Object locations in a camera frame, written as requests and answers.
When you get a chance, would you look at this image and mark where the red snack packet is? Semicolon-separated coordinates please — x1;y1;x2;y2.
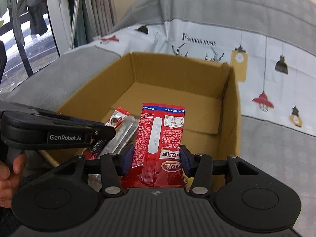
120;102;191;190

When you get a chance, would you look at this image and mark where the person's left hand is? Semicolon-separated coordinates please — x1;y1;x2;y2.
0;153;26;208

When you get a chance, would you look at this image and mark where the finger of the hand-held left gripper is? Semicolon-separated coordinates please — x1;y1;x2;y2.
23;105;105;128
85;125;117;143

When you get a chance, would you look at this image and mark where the glass window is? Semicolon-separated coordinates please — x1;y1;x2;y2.
0;0;62;93

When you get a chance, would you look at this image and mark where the grey curtain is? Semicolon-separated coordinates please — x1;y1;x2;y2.
81;0;118;43

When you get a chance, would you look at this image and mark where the yellow snack packet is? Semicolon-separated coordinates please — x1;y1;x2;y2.
183;175;196;191

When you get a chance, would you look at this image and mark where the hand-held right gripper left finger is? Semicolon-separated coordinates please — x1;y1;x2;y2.
52;143;135;198

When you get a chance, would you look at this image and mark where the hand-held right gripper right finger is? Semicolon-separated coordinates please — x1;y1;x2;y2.
180;144;280;196

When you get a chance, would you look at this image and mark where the dark hanging garment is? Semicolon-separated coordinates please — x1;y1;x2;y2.
24;0;49;36

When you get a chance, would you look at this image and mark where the brown cardboard box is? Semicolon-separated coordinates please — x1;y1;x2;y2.
55;51;244;193

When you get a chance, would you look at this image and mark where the silver packet with red end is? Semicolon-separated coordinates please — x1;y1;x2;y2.
99;107;139;156

